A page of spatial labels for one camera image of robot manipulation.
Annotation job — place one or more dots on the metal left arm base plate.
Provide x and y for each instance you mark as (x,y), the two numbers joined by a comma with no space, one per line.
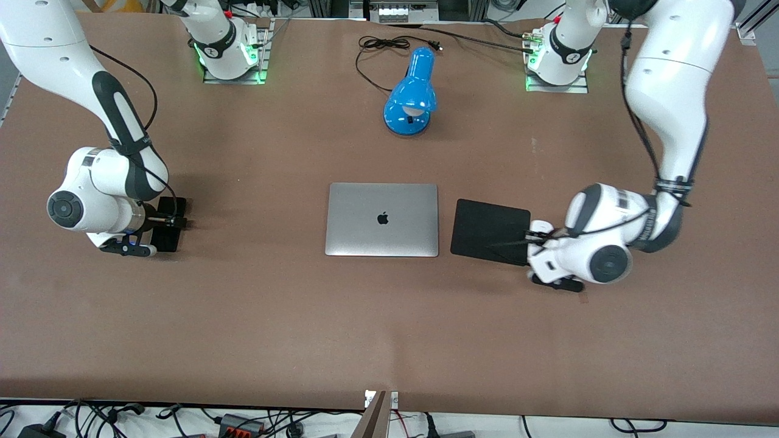
(583,87)

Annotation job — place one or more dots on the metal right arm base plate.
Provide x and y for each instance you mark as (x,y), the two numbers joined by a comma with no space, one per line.
(263,61)

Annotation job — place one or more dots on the grey connector block orange levers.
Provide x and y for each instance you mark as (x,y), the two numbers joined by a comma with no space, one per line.
(240,424)

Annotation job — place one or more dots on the perforated metal table rail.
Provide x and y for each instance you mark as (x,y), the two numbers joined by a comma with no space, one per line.
(9,100)

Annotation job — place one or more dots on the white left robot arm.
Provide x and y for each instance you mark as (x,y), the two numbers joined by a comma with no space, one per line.
(669,91)

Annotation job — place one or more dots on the black power adapter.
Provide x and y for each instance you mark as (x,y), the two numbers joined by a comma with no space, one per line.
(41,432)

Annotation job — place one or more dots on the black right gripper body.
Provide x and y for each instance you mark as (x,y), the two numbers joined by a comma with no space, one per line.
(154,222)

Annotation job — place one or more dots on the black mouse pad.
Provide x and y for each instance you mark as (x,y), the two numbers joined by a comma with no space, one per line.
(487,225)

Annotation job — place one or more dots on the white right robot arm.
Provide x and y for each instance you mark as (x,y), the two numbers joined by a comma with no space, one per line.
(36,30)

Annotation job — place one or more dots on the white power strip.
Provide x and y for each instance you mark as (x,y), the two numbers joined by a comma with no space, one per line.
(398,12)

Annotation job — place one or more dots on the blue desk lamp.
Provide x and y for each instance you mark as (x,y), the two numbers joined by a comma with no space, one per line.
(414,91)

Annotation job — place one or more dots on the wooden beam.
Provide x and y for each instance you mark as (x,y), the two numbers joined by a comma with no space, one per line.
(371,423)

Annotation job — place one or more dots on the silver closed laptop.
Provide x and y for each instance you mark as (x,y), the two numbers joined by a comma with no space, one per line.
(381,234)

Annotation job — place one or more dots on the small white bracket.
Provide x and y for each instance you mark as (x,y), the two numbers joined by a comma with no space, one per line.
(394,399)

